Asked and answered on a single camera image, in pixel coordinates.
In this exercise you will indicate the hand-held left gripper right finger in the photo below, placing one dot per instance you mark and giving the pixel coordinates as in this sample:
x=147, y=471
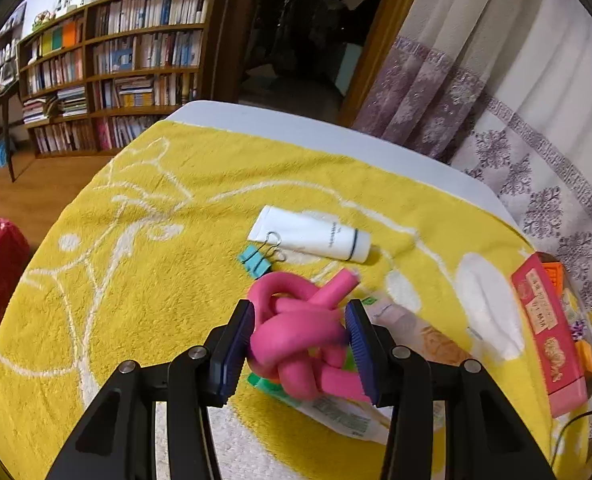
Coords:
x=358, y=345

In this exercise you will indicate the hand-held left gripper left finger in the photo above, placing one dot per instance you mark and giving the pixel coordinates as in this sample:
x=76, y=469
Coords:
x=236, y=340

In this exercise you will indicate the pink knotted foam tube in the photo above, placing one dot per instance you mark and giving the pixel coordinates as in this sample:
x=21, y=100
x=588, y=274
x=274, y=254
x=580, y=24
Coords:
x=301, y=340

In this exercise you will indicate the pink tissue packet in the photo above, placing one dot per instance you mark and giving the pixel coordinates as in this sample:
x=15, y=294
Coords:
x=416, y=330

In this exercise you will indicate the red cardboard box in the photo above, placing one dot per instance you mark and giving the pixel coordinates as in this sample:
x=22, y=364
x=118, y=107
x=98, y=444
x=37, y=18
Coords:
x=546, y=320

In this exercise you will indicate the large orange rubber cube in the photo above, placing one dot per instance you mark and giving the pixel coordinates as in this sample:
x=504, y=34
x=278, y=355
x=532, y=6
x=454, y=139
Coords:
x=551, y=271

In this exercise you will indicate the green white cream tube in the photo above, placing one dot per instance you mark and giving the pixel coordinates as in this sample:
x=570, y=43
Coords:
x=346, y=417

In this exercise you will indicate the teal binder clip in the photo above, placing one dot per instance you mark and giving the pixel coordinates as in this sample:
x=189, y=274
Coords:
x=253, y=260

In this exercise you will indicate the white cosmetic tube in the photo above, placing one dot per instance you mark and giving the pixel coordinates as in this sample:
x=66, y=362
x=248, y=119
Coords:
x=306, y=232

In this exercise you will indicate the yellow white printed towel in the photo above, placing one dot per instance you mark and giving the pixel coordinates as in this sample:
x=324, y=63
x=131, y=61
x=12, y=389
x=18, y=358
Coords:
x=126, y=260

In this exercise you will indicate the white purple patterned curtain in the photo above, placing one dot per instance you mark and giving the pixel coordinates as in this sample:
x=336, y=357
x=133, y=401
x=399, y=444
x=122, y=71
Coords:
x=551, y=160

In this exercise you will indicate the beige curtain purple band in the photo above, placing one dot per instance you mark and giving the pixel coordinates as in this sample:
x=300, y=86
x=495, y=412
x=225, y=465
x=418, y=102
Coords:
x=426, y=70

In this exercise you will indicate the rows of books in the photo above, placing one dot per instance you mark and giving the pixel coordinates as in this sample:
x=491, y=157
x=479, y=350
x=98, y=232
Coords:
x=141, y=50

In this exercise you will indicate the wooden bookshelf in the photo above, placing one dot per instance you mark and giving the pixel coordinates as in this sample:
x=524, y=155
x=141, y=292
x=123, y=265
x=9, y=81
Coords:
x=88, y=50

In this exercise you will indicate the framed picture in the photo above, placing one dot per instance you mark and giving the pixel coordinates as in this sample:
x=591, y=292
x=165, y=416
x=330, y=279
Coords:
x=12, y=19

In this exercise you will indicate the wooden door frame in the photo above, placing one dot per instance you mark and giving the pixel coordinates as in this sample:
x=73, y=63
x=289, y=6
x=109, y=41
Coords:
x=376, y=60

